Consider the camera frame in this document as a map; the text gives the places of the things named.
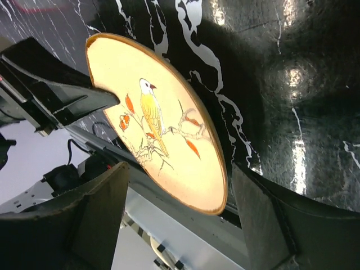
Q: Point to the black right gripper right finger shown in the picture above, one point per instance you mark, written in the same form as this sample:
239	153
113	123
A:
285	230

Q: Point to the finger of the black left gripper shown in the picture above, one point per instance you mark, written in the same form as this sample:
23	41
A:
37	87

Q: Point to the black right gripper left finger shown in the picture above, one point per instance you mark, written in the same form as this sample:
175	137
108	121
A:
76	230

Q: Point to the beige leaf plate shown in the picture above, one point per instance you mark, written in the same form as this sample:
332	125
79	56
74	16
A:
161	120

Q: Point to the black marble pattern mat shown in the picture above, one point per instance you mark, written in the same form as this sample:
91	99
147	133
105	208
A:
279	78

